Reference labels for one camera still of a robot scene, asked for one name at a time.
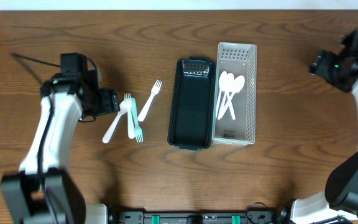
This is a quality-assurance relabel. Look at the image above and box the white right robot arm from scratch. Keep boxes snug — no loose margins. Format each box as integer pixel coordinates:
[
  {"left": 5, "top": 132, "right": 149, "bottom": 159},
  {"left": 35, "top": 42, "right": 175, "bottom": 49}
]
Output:
[{"left": 276, "top": 28, "right": 358, "bottom": 223}]

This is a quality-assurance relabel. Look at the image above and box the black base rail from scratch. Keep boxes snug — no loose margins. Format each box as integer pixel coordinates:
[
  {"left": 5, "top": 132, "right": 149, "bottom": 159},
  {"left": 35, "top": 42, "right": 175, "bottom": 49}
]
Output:
[{"left": 108, "top": 209, "right": 292, "bottom": 224}]

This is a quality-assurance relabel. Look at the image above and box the mint green plastic fork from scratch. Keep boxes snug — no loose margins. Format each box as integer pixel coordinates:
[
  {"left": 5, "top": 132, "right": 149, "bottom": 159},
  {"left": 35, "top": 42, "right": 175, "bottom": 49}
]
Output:
[{"left": 131, "top": 98, "right": 144, "bottom": 143}]

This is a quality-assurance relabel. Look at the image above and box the white plastic spoon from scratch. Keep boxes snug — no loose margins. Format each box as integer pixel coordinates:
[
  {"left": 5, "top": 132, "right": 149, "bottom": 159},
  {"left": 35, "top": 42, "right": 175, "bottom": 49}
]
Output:
[
  {"left": 218, "top": 75, "right": 245, "bottom": 119},
  {"left": 102, "top": 100, "right": 127, "bottom": 144},
  {"left": 223, "top": 73, "right": 236, "bottom": 120}
]

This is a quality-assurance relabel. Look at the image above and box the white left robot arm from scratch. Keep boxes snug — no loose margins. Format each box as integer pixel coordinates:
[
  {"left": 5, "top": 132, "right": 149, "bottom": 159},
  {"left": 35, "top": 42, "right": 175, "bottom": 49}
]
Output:
[{"left": 1, "top": 53, "right": 120, "bottom": 224}]

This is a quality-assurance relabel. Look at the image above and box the clear perforated plastic basket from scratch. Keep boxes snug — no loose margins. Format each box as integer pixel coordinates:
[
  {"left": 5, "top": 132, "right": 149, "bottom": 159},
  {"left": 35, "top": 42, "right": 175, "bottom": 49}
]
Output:
[{"left": 212, "top": 42, "right": 257, "bottom": 146}]

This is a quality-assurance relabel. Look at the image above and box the white plastic fork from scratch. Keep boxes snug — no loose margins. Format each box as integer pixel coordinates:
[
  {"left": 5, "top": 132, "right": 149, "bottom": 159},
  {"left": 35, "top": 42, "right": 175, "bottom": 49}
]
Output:
[
  {"left": 124, "top": 93, "right": 135, "bottom": 139},
  {"left": 137, "top": 80, "right": 163, "bottom": 122}
]

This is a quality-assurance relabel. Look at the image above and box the dark green plastic basket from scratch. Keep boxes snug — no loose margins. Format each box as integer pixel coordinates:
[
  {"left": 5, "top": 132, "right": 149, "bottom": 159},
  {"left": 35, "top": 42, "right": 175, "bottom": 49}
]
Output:
[{"left": 167, "top": 57, "right": 216, "bottom": 151}]

